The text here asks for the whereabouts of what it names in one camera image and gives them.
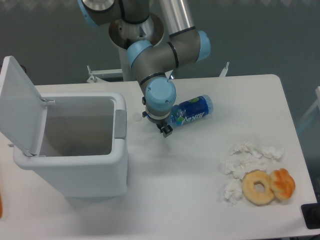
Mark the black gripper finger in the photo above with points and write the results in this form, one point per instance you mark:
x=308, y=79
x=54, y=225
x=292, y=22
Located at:
x=166, y=130

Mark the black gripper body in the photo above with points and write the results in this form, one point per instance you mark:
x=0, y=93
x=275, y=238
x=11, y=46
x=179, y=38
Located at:
x=159, y=120

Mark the blue plastic bottle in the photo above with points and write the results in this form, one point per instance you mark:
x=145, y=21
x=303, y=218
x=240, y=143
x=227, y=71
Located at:
x=191, y=110

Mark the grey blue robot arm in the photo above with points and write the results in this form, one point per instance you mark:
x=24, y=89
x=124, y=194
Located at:
x=151, y=47

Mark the white round table plug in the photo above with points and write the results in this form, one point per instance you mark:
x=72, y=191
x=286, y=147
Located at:
x=136, y=117

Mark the white trash bin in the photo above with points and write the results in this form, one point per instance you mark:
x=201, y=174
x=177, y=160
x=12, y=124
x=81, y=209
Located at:
x=83, y=150

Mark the large crumpled white tissue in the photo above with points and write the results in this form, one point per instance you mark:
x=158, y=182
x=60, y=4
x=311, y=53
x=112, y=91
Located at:
x=247, y=157

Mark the small crumpled white tissue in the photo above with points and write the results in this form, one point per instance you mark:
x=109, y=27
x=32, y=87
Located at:
x=233, y=191

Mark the orange glazed twisted bun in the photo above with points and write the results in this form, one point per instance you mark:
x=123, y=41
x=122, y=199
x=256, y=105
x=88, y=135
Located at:
x=282, y=184

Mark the white bin lid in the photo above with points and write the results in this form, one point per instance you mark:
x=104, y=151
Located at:
x=23, y=111

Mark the black device at edge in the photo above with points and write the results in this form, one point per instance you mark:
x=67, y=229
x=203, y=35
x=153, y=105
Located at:
x=311, y=215

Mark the orange object at edge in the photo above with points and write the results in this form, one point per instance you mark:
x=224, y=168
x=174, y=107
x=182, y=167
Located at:
x=1, y=207

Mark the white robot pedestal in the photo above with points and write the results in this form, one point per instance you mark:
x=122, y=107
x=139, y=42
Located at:
x=124, y=34

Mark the plain ring donut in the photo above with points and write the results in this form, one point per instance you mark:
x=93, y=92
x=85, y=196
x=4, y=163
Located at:
x=256, y=188

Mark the white frame at right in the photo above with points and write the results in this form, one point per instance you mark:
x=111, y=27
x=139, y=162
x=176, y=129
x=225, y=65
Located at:
x=310, y=115

